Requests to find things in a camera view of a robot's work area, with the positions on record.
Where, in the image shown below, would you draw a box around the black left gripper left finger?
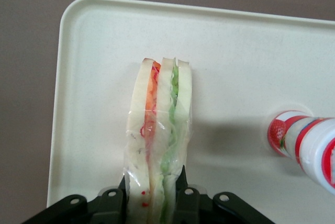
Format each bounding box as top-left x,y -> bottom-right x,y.
23,174 -> 129,224

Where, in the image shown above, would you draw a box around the plastic-wrapped sandwich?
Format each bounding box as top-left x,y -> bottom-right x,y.
122,57 -> 194,224

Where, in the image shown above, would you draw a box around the strawberry yogurt drink bottle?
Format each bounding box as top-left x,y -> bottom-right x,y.
266,110 -> 335,196

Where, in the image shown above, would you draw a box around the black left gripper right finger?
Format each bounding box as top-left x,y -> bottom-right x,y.
173,164 -> 276,224

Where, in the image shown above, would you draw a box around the cream plastic tray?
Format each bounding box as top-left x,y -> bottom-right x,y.
46,0 -> 335,224

